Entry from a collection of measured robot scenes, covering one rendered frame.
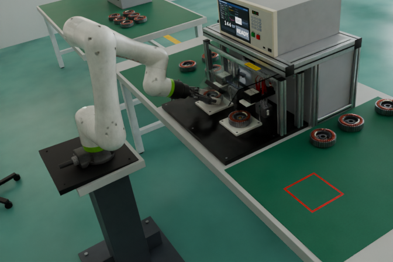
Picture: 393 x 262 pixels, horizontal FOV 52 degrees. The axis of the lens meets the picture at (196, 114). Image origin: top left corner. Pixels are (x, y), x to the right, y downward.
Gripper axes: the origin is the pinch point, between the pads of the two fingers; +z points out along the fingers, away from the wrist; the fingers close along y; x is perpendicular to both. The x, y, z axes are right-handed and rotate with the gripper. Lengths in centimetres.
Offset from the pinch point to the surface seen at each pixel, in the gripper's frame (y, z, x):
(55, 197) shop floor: -81, -36, -117
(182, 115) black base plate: -1.8, -12.1, -13.4
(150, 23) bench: -159, 29, 11
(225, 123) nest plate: 20.0, -1.8, -6.1
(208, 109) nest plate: 3.2, -1.7, -5.9
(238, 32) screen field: 8.6, -5.2, 36.2
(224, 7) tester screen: -2.0, -10.4, 44.5
